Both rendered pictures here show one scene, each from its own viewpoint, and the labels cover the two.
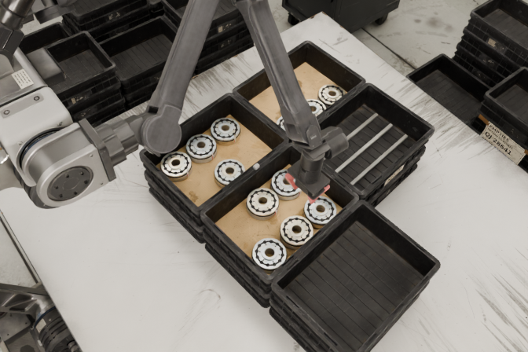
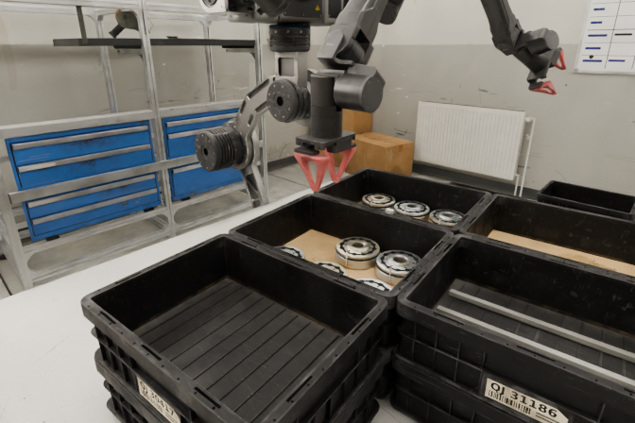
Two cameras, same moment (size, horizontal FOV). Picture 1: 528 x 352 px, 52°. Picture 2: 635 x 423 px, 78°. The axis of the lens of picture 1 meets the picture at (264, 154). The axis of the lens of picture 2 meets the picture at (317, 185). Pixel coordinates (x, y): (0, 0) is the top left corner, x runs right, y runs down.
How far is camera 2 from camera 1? 1.48 m
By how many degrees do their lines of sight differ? 71
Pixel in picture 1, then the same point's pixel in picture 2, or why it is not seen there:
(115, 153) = not seen: outside the picture
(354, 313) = (189, 357)
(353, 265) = (281, 351)
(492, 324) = not seen: outside the picture
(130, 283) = not seen: hidden behind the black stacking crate
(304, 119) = (342, 22)
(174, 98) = not seen: outside the picture
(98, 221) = not seen: hidden behind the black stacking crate
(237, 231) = (315, 245)
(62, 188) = not seen: outside the picture
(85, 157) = not seen: outside the picture
